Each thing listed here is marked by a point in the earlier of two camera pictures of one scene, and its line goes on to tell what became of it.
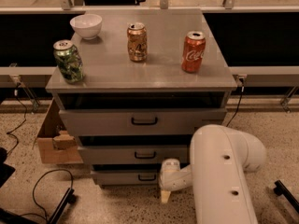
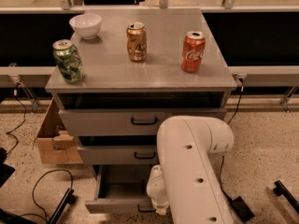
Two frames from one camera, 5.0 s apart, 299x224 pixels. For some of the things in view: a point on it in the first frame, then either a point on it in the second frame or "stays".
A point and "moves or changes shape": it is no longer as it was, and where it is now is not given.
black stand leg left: x=68 y=198 stays
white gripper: x=168 y=175 to x=159 y=199
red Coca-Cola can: x=193 y=50 stays
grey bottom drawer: x=126 y=176 moves or changes shape
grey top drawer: x=138 y=121 stays
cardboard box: x=57 y=147 stays
